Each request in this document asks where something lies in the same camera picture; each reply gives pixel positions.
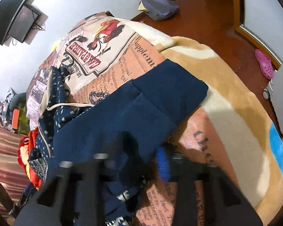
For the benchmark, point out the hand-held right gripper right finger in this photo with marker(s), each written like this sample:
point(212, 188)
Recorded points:
point(163, 166)

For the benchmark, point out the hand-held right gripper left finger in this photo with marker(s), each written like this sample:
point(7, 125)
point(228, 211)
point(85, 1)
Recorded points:
point(85, 181)

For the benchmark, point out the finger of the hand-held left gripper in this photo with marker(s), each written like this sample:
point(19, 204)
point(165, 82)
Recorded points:
point(26, 196)
point(4, 197)

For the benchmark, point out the navy patterned garment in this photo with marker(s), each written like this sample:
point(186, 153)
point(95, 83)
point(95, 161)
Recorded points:
point(143, 98)

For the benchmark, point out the striped curtain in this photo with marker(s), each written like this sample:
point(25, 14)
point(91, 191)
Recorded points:
point(4, 157)

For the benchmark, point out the red plush toy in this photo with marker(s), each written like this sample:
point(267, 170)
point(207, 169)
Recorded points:
point(26, 147)

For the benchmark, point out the orange box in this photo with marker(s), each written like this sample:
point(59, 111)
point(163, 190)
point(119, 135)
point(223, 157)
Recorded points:
point(15, 119)

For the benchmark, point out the clutter pile with orange box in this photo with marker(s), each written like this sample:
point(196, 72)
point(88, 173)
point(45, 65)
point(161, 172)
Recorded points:
point(6, 103)

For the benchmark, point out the grey cloth roll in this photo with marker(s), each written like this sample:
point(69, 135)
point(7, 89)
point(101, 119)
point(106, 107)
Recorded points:
point(17, 100)

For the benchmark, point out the tan fleece blanket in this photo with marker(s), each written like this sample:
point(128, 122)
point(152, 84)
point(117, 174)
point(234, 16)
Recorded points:
point(238, 98)

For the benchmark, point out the newspaper print bedsheet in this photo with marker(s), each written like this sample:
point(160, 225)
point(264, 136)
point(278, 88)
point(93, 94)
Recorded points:
point(132, 58)

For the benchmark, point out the yellow pillow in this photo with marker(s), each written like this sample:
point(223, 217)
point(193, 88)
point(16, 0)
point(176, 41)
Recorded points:
point(54, 46)

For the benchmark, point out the pink clog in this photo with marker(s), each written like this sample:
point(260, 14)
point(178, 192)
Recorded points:
point(265, 64)

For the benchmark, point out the grey backpack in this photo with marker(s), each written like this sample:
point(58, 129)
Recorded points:
point(158, 2)

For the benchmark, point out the black flat screen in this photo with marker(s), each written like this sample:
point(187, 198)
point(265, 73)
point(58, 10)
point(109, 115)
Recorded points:
point(23, 23)

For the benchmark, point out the black curved monitor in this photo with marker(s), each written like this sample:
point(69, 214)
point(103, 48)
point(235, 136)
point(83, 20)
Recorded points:
point(4, 11)

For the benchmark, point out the wooden door frame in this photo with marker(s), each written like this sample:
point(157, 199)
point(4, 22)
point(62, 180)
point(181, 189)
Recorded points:
point(238, 16)

